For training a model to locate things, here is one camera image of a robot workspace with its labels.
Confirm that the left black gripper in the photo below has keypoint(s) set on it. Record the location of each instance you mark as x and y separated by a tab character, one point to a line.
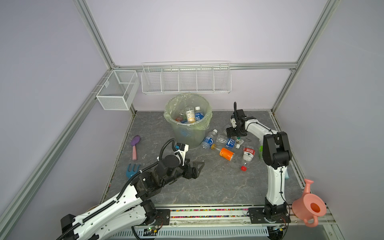
195	173

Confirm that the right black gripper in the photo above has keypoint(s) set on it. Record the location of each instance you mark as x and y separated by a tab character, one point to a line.
230	133

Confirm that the clear square bottle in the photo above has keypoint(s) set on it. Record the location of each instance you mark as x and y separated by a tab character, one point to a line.
226	127

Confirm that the white label milky bottle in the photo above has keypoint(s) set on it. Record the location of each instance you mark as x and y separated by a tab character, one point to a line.
190	114

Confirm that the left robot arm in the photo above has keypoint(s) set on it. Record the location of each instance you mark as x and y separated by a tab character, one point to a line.
132	206

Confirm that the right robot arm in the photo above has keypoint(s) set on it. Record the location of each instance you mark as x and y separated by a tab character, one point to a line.
276	154

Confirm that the green mesh trash bin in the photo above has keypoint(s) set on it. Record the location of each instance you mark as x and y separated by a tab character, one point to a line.
191	134

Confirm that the orange label juice bottle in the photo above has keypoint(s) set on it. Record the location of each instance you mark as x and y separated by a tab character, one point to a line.
223	152

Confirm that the red label bottle red cap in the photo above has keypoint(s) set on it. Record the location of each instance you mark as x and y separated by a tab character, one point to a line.
248	155

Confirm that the green label bottle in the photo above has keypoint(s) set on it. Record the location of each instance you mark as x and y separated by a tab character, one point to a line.
261	152

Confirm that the blue yellow garden fork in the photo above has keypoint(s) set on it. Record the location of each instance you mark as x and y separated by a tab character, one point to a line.
132	170

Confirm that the purple pink brush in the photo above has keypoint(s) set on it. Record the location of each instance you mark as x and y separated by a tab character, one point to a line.
134	142

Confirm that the small white mesh basket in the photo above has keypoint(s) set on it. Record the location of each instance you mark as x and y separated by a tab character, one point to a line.
118	91

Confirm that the pink watering can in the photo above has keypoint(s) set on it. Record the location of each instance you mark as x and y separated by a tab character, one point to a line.
309	207

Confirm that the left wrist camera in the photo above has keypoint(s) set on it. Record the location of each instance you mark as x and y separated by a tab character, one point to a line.
180	151

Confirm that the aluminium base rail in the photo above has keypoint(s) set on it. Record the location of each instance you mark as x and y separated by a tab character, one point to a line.
209	215

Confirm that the long white wire shelf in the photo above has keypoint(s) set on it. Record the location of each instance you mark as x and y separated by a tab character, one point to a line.
204	77

